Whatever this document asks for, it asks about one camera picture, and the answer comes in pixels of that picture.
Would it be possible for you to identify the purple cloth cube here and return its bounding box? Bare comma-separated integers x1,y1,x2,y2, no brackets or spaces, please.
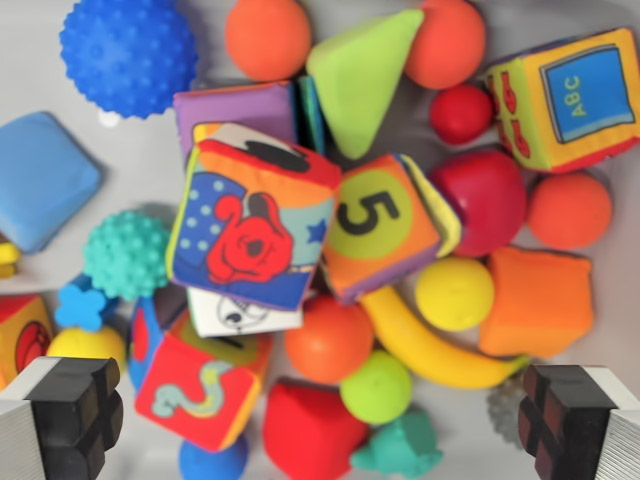
172,81,302,166

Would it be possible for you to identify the teal knobby rubber ball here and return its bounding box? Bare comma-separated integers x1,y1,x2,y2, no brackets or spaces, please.
81,209,172,304

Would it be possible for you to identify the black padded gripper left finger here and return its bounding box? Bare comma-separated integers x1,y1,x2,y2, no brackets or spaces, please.
0,355,125,480

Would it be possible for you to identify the small red ball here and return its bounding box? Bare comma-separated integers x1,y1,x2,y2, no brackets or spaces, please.
429,83,496,147

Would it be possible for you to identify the blue fabric square block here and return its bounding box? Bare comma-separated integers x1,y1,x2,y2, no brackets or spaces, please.
0,110,107,256

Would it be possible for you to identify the blue smooth ball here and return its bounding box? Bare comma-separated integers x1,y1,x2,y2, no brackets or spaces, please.
178,434,251,480

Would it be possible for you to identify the white dog print cloth cube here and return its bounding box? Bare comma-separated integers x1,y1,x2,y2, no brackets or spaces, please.
186,286,306,338

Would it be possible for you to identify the blue knobby rubber ball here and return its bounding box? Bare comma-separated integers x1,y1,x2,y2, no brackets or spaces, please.
59,0,199,121

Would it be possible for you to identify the red dog print cloth cube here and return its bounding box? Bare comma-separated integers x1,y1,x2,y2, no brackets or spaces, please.
165,122,343,313

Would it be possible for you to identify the teal striped cloth block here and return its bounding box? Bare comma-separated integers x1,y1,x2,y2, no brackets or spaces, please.
297,75,330,157

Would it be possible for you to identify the orange foam ball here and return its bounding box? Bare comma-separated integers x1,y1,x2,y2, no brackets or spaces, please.
284,294,376,386
224,0,313,83
403,0,488,92
527,170,614,252

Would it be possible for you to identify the ABC print cloth cube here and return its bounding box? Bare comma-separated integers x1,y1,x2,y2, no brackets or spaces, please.
481,27,640,175

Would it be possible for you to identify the orange fabric cube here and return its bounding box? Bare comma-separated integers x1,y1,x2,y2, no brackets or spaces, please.
477,245,594,359

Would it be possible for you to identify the number five cloth cube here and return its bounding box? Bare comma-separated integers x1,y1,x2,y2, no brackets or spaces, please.
321,153,464,306

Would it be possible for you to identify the grey knobby ball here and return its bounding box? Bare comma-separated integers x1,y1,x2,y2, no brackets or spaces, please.
486,375,527,452

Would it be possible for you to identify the green fabric triangle block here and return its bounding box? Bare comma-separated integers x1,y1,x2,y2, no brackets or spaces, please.
305,8,426,162

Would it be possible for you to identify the green foam ball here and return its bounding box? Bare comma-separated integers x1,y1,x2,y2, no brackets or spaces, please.
339,349,414,427

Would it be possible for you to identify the ball print cloth cube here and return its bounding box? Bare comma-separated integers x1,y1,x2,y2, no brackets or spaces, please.
0,294,56,392

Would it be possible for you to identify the red fabric rounded block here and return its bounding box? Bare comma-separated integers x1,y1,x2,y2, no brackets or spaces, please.
429,149,528,259

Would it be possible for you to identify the small yellow toy piece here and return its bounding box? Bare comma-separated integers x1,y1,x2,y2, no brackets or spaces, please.
0,241,23,281

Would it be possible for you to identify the teal rubber toy figure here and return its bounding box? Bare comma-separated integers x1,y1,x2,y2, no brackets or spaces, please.
349,409,444,480

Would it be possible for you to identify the blue flower shaped foam piece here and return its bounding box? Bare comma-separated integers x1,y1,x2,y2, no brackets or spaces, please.
53,274,122,334

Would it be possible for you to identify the yellow toy banana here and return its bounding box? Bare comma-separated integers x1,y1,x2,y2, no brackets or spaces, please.
360,286,532,391

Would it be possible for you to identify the black padded gripper right finger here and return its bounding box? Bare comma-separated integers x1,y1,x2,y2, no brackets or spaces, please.
517,364,640,480

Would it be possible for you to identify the yellow foam ball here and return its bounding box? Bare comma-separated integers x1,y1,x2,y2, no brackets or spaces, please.
45,326,128,375
414,256,496,333

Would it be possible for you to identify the grey plastic bin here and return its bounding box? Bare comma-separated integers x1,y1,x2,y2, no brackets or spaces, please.
0,0,640,480

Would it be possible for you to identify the number two apple cloth cube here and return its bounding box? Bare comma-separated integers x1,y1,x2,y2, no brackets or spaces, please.
127,294,274,454

